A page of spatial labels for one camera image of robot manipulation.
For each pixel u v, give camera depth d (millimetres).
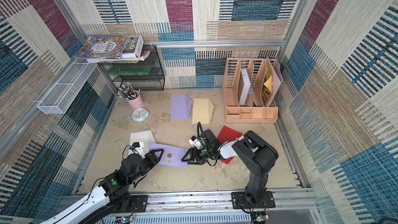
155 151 745
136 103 1043
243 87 959
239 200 731
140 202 744
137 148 738
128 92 972
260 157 485
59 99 705
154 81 1206
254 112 996
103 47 812
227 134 974
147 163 700
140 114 1032
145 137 962
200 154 794
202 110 1085
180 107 1082
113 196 565
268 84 877
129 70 987
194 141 851
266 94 969
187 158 807
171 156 831
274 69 887
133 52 795
